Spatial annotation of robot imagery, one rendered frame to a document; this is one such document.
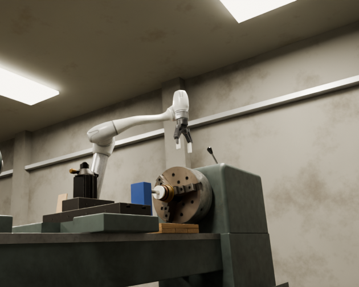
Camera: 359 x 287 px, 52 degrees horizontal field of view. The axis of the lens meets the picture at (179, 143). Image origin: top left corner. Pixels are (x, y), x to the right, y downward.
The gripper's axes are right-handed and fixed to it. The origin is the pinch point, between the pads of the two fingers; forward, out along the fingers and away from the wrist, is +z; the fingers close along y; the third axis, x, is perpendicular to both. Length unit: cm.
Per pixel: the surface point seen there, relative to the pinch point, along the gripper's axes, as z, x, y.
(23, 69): -168, -258, -47
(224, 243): 61, 31, 16
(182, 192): 34, 20, 37
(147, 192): 36, 16, 61
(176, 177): 24.7, 13.3, 31.5
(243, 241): 60, 34, -1
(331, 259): 81, 34, -213
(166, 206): 40, 10, 38
